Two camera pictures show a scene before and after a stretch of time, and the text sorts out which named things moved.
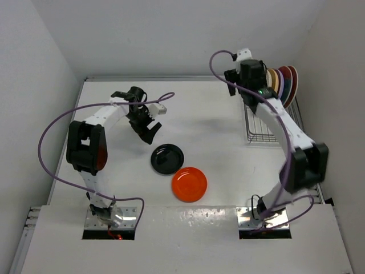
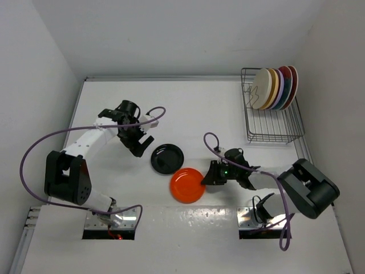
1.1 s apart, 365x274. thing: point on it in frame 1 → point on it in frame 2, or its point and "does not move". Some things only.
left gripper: (142, 130) → (133, 145)
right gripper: (233, 76) → (213, 177)
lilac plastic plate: (281, 83) does not move
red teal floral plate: (294, 91) does not move
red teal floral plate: (288, 83) does not move
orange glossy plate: (189, 184) does not move
